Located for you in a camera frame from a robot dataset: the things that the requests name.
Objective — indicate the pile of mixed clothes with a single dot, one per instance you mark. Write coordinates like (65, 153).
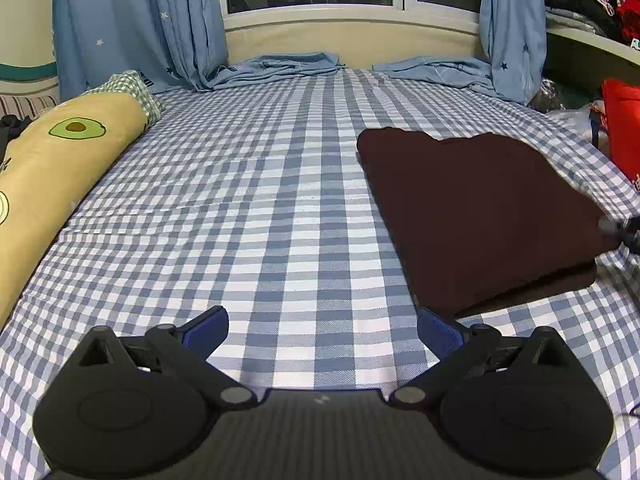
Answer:
(580, 5)

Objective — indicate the green checked pillow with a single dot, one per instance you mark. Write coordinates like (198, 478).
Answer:
(135, 90)

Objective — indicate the blue checked bed sheet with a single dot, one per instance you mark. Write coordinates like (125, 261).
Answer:
(250, 210)

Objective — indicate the yellow avocado print pillow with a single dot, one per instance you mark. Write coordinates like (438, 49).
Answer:
(60, 160)

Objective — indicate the white curved shelf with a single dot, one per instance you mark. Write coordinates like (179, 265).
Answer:
(590, 42)

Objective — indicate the clear plastic bag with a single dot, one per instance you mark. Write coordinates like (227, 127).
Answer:
(555, 95)

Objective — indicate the blue star curtain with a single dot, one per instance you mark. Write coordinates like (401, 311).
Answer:
(510, 20)
(150, 20)

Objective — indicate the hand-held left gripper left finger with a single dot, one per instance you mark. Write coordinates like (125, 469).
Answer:
(207, 330)

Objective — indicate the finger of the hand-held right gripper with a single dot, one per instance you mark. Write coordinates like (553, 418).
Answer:
(627, 232)

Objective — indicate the red fabric bag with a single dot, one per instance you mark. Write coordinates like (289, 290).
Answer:
(620, 110)

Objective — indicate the dark clothes heap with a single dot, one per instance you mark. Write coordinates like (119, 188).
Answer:
(10, 127)

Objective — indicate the teal edged bed headboard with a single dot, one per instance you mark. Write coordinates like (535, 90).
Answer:
(25, 105)

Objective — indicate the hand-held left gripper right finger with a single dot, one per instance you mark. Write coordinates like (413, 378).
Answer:
(440, 332)

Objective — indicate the maroon printed sweatshirt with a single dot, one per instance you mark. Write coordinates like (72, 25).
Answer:
(475, 210)

